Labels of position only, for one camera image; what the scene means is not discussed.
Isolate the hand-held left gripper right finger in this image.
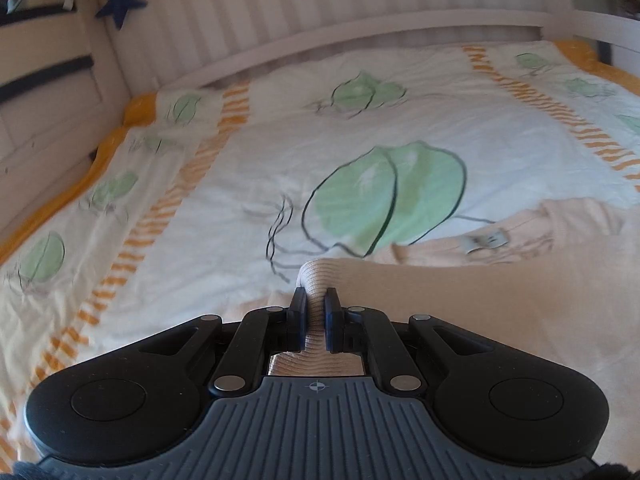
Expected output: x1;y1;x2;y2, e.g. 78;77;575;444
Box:
322;287;497;393

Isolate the blue star decoration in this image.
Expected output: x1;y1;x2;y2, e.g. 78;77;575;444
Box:
96;0;149;29

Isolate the white wooden bed side rail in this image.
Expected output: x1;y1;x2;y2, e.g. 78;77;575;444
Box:
0;0;132;241

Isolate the peach knit sweater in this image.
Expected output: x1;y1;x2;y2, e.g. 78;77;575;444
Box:
270;197;640;467

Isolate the white slatted bed headboard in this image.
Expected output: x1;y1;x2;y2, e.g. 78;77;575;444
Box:
102;0;640;106

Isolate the white leaf-print bedspread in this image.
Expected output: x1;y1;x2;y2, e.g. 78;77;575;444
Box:
0;40;640;461

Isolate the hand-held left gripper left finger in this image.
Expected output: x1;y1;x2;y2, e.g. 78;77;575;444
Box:
137;287;308;396

